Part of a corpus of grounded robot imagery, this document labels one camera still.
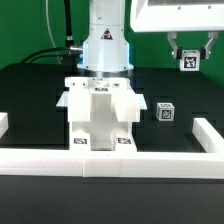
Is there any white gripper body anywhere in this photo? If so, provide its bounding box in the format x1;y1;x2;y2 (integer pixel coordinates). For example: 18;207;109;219
130;0;224;32

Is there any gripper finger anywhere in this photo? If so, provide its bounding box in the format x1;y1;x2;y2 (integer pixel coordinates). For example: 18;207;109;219
167;32;182;59
200;31;218;60

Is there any white chair seat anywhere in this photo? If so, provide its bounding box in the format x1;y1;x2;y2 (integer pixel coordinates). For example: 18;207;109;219
69;94;133;152

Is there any white chair back frame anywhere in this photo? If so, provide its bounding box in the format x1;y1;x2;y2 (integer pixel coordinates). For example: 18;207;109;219
65;77;140;122

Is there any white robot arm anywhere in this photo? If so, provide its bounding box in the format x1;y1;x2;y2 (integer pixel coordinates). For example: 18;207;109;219
78;0;224;72

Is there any white marker sheet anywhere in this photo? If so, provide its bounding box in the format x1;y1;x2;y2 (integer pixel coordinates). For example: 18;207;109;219
56;91;147;110

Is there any white part at left edge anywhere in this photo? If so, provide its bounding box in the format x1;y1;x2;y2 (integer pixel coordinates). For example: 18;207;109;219
0;112;8;138

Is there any white U-shaped fence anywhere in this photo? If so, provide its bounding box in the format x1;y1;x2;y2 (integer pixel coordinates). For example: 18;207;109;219
0;118;224;179

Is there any black cable bundle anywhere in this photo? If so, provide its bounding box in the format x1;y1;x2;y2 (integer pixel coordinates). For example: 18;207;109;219
20;0;84;65

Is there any thin white cable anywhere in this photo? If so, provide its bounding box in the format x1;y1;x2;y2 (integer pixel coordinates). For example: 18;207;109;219
45;0;63;64

